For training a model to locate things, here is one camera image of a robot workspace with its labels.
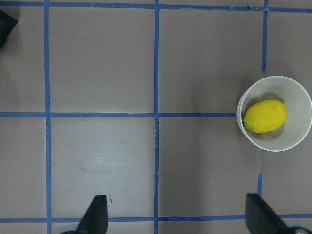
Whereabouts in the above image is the yellow lemon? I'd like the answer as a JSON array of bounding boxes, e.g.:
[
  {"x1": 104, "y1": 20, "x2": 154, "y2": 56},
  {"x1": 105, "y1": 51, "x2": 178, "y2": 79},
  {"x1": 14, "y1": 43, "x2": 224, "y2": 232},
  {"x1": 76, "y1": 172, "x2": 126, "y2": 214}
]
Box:
[{"x1": 242, "y1": 99, "x2": 288, "y2": 134}]

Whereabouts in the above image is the white ceramic bowl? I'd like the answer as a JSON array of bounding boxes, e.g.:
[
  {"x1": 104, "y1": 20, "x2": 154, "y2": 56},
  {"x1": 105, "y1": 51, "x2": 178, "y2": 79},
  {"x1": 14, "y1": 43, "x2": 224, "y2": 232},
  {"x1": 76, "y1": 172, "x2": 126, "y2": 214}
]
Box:
[{"x1": 236, "y1": 76, "x2": 312, "y2": 152}]

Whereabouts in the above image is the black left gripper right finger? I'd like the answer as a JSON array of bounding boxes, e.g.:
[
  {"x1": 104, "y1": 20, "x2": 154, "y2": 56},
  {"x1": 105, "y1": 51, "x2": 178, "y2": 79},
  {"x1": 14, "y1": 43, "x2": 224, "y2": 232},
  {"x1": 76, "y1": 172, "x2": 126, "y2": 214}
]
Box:
[{"x1": 245, "y1": 193, "x2": 293, "y2": 234}]

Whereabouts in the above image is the black dish rack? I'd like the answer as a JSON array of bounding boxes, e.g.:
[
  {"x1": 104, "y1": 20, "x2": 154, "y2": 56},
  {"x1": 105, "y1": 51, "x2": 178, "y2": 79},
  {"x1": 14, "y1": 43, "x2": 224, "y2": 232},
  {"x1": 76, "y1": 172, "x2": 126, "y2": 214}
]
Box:
[{"x1": 0, "y1": 10, "x2": 18, "y2": 48}]

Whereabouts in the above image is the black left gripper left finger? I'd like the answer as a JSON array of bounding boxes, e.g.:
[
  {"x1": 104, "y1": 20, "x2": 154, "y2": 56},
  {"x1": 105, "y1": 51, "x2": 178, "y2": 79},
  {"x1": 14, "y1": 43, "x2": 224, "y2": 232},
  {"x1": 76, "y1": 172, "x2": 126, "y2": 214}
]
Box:
[{"x1": 75, "y1": 195, "x2": 108, "y2": 234}]

